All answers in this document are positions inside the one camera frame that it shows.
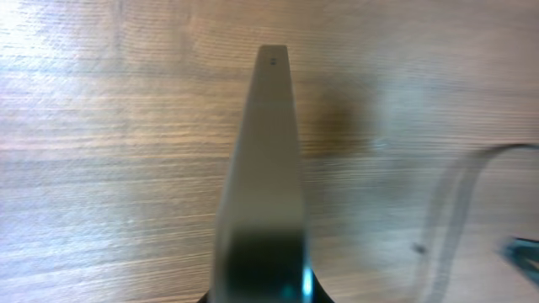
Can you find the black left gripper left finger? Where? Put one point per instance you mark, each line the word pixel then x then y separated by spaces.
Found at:
pixel 205 298

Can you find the Galaxy smartphone blue screen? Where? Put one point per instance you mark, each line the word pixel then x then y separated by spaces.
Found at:
pixel 261 251

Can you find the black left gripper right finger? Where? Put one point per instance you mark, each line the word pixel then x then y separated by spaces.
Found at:
pixel 319 295

